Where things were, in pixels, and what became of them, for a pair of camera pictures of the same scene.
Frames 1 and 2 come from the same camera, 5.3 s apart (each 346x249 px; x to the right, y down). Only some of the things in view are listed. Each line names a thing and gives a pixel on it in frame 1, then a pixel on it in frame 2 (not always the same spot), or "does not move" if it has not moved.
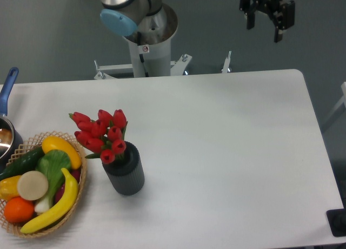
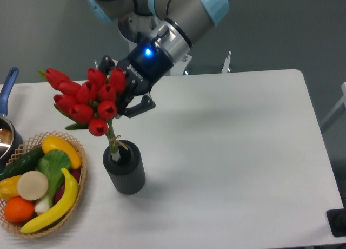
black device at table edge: (337, 221) does not move
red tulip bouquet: (103, 136) → (92, 104)
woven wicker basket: (31, 146) does not move
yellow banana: (63, 208) does not move
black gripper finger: (250, 21) → (106, 64)
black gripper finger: (287, 20) → (146, 103)
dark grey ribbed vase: (126, 175) does not move
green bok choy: (51, 163) does not move
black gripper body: (261, 0) → (144, 64)
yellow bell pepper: (8, 188) does not move
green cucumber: (26, 162) does not move
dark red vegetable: (75, 173) does not move
